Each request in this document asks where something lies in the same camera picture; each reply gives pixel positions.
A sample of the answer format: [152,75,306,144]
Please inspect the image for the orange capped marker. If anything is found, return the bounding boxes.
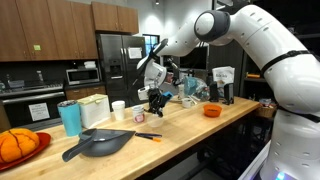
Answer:
[134,133,162,143]

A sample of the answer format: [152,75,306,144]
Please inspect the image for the red plate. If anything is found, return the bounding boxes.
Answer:
[0,131,52,172]

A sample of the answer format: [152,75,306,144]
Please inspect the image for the white box with green lid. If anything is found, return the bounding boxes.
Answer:
[77,93,111,129]

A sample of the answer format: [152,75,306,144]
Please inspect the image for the white and pink container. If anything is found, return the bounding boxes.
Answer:
[131,105,146,124]

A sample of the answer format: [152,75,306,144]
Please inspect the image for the black speaker box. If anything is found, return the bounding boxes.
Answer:
[223,82,235,106]

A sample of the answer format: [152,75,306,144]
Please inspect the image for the black steel refrigerator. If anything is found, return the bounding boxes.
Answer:
[96,33,150,109]

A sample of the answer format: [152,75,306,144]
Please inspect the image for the wicker basket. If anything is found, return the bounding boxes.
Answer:
[256,103,277,119]

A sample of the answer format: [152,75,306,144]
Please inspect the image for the bright window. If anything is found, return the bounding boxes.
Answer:
[142,33,161,56]

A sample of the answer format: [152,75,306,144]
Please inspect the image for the dark shelf unit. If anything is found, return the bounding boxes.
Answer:
[239,49,279,103]

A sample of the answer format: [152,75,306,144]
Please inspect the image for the clear plastic bag blue contents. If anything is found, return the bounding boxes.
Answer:
[183,75,211,102]

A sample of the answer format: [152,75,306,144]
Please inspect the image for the black monitor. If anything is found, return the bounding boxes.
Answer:
[179,46,209,70]

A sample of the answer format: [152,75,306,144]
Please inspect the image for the white paper on refrigerator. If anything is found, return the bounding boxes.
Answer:
[128,47,143,60]

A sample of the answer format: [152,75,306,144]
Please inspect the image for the clear bottle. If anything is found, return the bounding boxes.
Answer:
[36,69,45,84]

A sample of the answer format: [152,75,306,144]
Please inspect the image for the blue gripper attachment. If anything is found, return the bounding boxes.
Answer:
[162,91,174,101]

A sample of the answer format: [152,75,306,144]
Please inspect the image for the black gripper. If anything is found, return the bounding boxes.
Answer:
[148,88,168,118]

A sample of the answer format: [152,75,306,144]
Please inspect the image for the stacked white bowls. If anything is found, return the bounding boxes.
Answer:
[83,60,97,70]

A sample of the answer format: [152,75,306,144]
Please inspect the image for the orange bowl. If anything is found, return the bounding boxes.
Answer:
[203,103,223,118]

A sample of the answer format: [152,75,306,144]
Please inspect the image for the black oven range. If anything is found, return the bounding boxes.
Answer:
[0,82,67,131]

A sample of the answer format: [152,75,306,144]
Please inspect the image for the white sign on oven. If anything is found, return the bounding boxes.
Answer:
[28,101,51,122]

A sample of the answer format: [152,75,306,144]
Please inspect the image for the steel microwave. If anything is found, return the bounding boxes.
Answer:
[65,67,101,86]

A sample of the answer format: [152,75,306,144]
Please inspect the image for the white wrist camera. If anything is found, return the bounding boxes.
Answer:
[137,85,151,101]

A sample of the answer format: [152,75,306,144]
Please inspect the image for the orange pumpkin plush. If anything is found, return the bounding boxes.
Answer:
[0,127,40,164]

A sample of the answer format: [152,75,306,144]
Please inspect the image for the teal tumbler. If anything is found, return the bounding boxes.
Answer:
[56,99,83,137]

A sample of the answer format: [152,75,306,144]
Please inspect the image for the dark blue marker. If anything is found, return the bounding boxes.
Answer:
[134,131,163,138]

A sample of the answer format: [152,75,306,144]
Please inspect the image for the grey dustpan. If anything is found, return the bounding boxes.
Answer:
[61,127,137,162]

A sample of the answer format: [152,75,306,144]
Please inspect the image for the brown base cabinet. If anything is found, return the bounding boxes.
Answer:
[64,84,107,101]

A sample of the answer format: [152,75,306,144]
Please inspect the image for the white printed paper bag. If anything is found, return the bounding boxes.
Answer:
[212,65,236,98]

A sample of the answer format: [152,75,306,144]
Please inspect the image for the white mug with dark soil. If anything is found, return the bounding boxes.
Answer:
[181,97,194,109]

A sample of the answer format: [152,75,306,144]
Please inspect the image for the small brown wall cabinet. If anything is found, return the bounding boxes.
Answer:
[91,0,140,35]

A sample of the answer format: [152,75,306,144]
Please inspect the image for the wide brown wall cabinet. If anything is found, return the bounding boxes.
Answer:
[0,0,99,63]

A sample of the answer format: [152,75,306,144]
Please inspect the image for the black bottle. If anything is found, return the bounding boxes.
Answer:
[208,80,220,103]

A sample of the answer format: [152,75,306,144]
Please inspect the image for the white foam cup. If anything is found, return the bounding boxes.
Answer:
[111,99,127,121]

